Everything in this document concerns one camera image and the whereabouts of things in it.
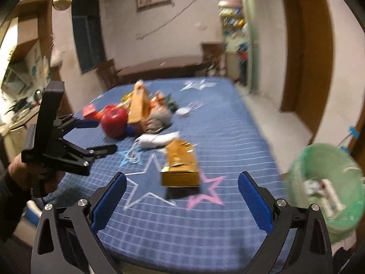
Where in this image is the pale green door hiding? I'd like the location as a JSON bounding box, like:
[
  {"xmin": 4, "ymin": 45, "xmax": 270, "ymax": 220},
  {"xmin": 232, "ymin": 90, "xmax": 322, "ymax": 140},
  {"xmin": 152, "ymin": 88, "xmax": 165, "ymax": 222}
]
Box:
[{"xmin": 245, "ymin": 0, "xmax": 261, "ymax": 92}]

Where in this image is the red packet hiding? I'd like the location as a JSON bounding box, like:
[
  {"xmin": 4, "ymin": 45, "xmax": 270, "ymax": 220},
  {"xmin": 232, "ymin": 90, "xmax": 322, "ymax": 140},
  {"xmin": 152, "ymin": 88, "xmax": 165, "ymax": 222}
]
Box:
[{"xmin": 83, "ymin": 103, "xmax": 99, "ymax": 119}]

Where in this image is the white microwave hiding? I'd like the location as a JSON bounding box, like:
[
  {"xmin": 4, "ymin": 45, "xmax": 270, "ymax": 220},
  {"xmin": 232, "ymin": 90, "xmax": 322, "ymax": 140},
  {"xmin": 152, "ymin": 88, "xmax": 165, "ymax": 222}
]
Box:
[{"xmin": 1, "ymin": 63, "xmax": 29, "ymax": 95}]

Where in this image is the white crumpled carton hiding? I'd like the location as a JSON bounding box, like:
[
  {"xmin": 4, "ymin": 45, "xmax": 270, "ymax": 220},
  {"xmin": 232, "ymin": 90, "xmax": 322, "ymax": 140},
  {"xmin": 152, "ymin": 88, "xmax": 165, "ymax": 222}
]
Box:
[{"xmin": 302, "ymin": 178, "xmax": 347, "ymax": 219}]

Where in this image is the white cloth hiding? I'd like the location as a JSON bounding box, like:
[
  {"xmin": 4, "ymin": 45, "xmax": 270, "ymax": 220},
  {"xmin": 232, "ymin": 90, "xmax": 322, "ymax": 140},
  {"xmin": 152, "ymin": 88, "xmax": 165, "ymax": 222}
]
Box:
[{"xmin": 134, "ymin": 131, "xmax": 181, "ymax": 149}]

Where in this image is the gold cardboard box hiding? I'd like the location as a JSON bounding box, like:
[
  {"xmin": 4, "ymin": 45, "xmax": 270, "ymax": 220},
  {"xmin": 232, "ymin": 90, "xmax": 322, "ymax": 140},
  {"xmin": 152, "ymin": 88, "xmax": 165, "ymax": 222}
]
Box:
[{"xmin": 159, "ymin": 139, "xmax": 201, "ymax": 188}]

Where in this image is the white round cap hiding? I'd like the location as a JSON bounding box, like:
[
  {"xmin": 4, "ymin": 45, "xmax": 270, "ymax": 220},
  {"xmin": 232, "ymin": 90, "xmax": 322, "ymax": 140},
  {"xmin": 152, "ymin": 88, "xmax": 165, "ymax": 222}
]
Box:
[{"xmin": 177, "ymin": 101, "xmax": 201, "ymax": 117}]

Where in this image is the dark window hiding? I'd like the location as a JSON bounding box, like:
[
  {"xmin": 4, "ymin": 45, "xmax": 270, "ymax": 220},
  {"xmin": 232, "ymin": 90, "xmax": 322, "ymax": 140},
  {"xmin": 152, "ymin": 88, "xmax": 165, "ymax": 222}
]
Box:
[{"xmin": 71, "ymin": 0, "xmax": 107, "ymax": 73}]

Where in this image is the orange snack packet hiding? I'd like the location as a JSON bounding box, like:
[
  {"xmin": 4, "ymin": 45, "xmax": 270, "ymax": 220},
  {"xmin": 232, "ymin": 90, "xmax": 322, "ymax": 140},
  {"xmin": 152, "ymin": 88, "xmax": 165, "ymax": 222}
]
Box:
[{"xmin": 150, "ymin": 91, "xmax": 167, "ymax": 112}]

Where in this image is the white cable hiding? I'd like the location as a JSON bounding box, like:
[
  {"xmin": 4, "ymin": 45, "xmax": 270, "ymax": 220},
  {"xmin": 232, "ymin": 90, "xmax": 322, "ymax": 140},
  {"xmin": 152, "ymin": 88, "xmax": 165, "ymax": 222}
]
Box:
[{"xmin": 125, "ymin": 145, "xmax": 143, "ymax": 165}]

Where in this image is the wooden wall cabinet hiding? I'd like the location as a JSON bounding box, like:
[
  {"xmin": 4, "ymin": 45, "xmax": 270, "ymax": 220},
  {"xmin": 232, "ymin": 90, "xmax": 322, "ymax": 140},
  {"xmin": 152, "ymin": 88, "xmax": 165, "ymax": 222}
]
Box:
[{"xmin": 8, "ymin": 0, "xmax": 55, "ymax": 63}]

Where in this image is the person's left hand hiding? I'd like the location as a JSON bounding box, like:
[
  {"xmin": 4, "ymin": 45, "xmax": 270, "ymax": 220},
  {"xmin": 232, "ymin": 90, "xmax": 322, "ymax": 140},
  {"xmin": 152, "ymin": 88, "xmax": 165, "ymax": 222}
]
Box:
[{"xmin": 8, "ymin": 154, "xmax": 33, "ymax": 191}]

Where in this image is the shelf with goods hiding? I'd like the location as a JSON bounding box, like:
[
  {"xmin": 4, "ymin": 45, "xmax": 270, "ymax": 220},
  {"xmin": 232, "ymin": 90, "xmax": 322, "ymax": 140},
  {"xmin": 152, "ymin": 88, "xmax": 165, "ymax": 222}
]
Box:
[{"xmin": 218, "ymin": 0, "xmax": 246, "ymax": 35}]

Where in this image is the hanging plastic bag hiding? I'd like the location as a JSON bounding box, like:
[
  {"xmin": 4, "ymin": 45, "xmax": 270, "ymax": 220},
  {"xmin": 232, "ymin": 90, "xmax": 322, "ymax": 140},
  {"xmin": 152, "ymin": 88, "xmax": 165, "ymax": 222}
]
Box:
[{"xmin": 50, "ymin": 46, "xmax": 63, "ymax": 66}]

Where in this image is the grey fuzzy cloth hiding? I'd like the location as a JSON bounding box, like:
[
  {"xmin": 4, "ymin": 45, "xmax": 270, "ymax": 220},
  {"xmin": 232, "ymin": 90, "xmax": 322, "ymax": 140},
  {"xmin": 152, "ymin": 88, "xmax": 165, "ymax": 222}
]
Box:
[{"xmin": 145, "ymin": 107, "xmax": 173, "ymax": 134}]

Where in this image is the brown wooden door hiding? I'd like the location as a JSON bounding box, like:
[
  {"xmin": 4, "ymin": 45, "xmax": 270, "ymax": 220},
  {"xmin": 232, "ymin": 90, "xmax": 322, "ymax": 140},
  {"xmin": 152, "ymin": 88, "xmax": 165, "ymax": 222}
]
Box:
[{"xmin": 278, "ymin": 0, "xmax": 334, "ymax": 146}]

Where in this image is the bin with green bag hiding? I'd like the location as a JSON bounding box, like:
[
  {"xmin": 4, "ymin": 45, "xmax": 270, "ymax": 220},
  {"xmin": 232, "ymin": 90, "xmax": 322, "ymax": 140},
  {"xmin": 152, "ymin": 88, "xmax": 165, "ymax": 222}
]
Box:
[{"xmin": 284, "ymin": 143, "xmax": 364, "ymax": 234}]

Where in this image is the blue star printed blanket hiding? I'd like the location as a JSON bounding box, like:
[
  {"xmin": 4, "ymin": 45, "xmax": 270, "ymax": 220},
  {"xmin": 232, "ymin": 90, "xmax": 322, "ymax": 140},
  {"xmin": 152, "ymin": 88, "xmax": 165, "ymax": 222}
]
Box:
[{"xmin": 40, "ymin": 77, "xmax": 291, "ymax": 271}]

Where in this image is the wooden chair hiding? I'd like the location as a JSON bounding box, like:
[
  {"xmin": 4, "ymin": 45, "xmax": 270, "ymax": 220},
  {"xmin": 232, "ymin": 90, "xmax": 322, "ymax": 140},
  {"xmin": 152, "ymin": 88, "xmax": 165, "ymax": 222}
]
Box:
[
  {"xmin": 97, "ymin": 58, "xmax": 119, "ymax": 90},
  {"xmin": 201, "ymin": 42, "xmax": 227, "ymax": 76}
]

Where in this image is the blue plastic clip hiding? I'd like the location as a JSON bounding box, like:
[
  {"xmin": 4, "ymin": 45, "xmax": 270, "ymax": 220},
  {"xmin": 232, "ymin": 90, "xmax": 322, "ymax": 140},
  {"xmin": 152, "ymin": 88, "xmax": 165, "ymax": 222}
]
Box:
[{"xmin": 338, "ymin": 126, "xmax": 358, "ymax": 149}]

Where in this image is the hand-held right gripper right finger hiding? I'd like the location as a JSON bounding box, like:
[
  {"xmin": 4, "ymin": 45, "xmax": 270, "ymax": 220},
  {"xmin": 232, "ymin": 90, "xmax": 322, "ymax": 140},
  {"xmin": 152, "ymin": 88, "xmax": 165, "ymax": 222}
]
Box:
[{"xmin": 237, "ymin": 171, "xmax": 334, "ymax": 274}]

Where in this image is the dark wooden table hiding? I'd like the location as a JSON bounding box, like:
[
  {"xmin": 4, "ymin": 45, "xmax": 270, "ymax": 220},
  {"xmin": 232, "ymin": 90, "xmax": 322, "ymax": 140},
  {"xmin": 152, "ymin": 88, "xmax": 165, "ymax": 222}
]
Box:
[{"xmin": 115, "ymin": 55, "xmax": 211, "ymax": 84}]

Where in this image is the orange and white carton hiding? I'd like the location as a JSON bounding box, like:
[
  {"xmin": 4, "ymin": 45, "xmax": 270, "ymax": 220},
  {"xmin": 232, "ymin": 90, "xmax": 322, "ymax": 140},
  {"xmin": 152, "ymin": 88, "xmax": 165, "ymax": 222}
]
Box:
[{"xmin": 127, "ymin": 81, "xmax": 151, "ymax": 133}]

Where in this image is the gold round wall plate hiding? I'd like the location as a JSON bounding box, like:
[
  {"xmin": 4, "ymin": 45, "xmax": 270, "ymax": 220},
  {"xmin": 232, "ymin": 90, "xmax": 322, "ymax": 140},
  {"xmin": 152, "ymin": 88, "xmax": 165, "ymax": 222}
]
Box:
[{"xmin": 53, "ymin": 0, "xmax": 74, "ymax": 10}]

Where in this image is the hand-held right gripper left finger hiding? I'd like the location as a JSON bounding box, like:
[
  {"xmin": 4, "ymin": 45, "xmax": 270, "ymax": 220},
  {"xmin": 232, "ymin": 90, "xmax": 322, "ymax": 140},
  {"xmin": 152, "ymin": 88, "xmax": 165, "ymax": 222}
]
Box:
[{"xmin": 31, "ymin": 172, "xmax": 127, "ymax": 274}]

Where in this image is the green fabric roll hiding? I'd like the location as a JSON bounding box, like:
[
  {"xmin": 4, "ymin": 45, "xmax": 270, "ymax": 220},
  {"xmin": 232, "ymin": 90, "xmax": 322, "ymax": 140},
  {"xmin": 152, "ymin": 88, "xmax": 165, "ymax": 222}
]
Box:
[{"xmin": 164, "ymin": 94, "xmax": 179, "ymax": 112}]

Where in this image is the red apple shaped container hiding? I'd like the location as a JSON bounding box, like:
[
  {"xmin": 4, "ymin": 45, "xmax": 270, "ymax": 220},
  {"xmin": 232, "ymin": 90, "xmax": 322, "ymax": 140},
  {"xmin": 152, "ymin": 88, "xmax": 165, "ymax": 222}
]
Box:
[{"xmin": 101, "ymin": 105, "xmax": 129, "ymax": 137}]

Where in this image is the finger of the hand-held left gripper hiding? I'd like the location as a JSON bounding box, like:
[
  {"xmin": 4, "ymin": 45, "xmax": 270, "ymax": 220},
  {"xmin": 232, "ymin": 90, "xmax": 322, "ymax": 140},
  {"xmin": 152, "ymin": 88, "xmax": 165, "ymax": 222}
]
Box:
[
  {"xmin": 54, "ymin": 115, "xmax": 100, "ymax": 137},
  {"xmin": 61, "ymin": 139, "xmax": 118, "ymax": 176}
]

